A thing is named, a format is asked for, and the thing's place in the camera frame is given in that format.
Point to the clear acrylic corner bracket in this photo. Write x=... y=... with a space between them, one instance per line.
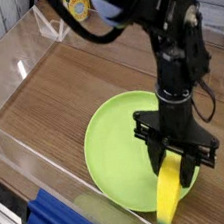
x=56 y=30

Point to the yellow toy banana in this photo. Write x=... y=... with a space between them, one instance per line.
x=168 y=188

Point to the yellow blue labelled can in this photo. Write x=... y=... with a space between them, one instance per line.
x=79 y=9

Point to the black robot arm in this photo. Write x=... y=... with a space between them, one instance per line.
x=175 y=31

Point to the green round plate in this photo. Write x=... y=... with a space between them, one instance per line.
x=117 y=161

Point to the blue plastic block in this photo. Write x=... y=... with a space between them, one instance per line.
x=59 y=222

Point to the clear acrylic tray wall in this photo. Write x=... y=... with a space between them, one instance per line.
x=25 y=172

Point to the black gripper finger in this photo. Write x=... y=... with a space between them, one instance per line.
x=156 y=152
x=187 y=166

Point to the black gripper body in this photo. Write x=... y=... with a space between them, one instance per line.
x=174 y=125

